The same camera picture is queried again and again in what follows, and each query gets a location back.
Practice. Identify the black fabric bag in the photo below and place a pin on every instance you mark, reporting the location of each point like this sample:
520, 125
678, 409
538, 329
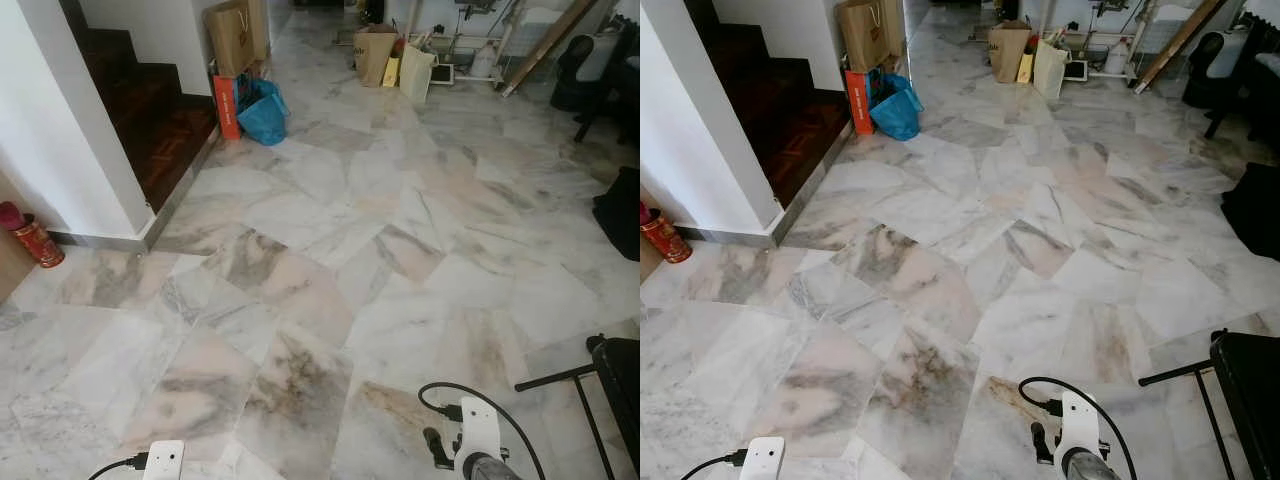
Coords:
622, 215
1255, 210

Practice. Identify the blue plastic bag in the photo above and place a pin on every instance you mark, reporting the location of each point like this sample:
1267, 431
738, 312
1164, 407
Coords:
265, 118
897, 112

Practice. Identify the cream tote bag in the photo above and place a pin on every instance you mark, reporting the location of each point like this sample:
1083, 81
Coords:
415, 75
1050, 70

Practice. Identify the yellow bag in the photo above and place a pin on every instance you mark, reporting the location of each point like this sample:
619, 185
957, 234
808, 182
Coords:
391, 72
1025, 68

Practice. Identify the white water jug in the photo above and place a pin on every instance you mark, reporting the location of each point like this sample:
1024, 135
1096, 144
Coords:
1117, 58
483, 62

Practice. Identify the orange cardboard box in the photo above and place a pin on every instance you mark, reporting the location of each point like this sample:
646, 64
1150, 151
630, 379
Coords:
858, 100
226, 108

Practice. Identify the small brown paper bag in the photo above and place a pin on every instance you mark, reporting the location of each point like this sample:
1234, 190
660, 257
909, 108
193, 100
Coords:
1008, 52
375, 58

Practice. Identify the black office chair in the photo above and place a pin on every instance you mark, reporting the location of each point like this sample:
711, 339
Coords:
1225, 65
585, 70

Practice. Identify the long wooden plank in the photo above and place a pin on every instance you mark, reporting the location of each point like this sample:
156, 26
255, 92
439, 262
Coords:
1180, 40
548, 45

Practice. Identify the dark wooden staircase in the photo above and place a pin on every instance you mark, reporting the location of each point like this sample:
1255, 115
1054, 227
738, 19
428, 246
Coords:
150, 110
790, 110

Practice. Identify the large brown paper bag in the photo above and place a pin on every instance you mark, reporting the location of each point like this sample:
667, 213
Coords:
235, 38
865, 35

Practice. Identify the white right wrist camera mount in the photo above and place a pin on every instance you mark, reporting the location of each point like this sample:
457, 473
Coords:
480, 425
1078, 425

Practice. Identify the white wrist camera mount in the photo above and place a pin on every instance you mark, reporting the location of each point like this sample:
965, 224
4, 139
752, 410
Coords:
765, 460
1078, 425
165, 460
480, 425

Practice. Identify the black metal frame stand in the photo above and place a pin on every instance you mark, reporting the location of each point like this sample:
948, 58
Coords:
622, 390
1248, 385

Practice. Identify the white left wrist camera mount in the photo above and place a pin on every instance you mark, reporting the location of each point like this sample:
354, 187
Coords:
765, 460
165, 460

